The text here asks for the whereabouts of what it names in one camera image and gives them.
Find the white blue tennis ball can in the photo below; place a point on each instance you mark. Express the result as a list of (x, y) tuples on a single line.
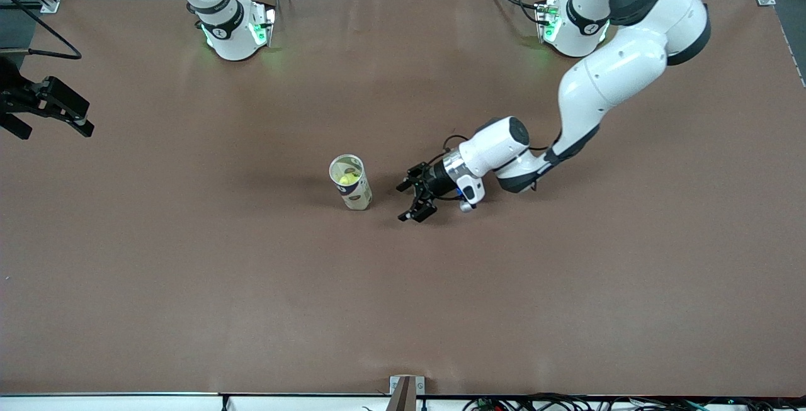
[(357, 197)]

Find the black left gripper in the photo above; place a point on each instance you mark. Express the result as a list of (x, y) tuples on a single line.
[(434, 180)]

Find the yellow tennis ball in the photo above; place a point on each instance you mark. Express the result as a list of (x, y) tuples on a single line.
[(347, 179)]

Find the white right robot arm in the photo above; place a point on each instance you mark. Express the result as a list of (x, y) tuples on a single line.
[(233, 39)]

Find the metal mast bracket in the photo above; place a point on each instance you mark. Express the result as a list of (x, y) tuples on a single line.
[(406, 392)]

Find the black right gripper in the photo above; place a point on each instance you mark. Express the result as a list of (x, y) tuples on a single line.
[(14, 97)]

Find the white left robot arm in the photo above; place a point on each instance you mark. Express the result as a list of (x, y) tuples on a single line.
[(630, 71)]

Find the brown table mat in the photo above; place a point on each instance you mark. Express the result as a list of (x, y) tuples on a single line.
[(403, 304)]

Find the white table edge rail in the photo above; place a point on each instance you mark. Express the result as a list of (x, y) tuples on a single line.
[(126, 405)]

